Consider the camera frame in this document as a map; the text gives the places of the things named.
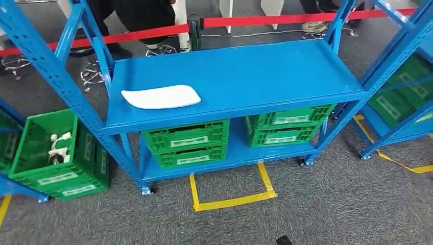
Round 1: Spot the white plastic panel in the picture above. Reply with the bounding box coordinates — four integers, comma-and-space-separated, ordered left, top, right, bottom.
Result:
121, 84, 202, 110

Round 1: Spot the chrome stool base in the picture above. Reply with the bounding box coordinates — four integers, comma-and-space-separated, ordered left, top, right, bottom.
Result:
145, 44, 178, 57
0, 56, 31, 81
80, 61, 106, 92
302, 27, 357, 40

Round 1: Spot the white board panel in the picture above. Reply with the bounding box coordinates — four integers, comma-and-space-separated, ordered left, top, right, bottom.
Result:
219, 0, 234, 34
260, 0, 285, 30

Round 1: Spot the person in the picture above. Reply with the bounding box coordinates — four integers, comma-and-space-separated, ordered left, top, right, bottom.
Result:
299, 0, 366, 34
171, 0, 193, 53
69, 0, 177, 60

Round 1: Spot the red barrier belt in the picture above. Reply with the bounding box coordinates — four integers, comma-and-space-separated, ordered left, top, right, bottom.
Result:
0, 23, 190, 58
203, 8, 417, 29

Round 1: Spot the white plastic car part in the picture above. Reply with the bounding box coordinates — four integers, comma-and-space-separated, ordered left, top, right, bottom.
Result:
47, 132, 73, 166

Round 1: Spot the black stanchion post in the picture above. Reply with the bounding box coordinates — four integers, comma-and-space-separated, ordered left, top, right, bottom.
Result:
187, 14, 204, 52

